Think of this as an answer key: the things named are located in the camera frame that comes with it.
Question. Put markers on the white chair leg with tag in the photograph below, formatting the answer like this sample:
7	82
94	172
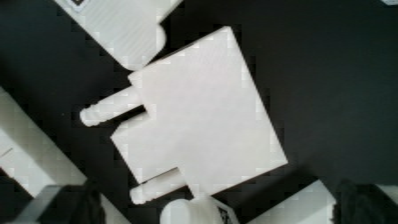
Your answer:
197	211

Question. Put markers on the white chair seat part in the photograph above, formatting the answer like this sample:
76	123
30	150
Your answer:
199	142

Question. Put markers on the white chair backrest part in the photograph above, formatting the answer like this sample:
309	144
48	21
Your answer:
121	22

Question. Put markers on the white L-shaped border wall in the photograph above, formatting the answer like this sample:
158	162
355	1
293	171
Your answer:
32	160

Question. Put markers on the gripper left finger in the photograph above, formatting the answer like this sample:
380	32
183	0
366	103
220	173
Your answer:
66	205

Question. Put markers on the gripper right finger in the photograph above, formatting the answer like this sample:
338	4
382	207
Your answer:
366	204

